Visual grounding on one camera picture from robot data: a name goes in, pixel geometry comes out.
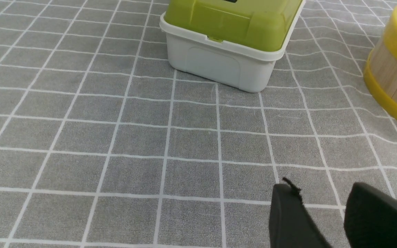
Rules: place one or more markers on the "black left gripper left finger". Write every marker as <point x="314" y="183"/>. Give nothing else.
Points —
<point x="290" y="224"/>

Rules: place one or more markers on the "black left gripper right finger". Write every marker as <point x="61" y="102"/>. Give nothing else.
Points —
<point x="370" y="218"/>

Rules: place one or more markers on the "green lidded white storage box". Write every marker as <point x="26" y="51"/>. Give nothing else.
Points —
<point x="233" y="42"/>

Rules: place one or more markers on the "grey checkered tablecloth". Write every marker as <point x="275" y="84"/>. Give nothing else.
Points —
<point x="104" y="145"/>

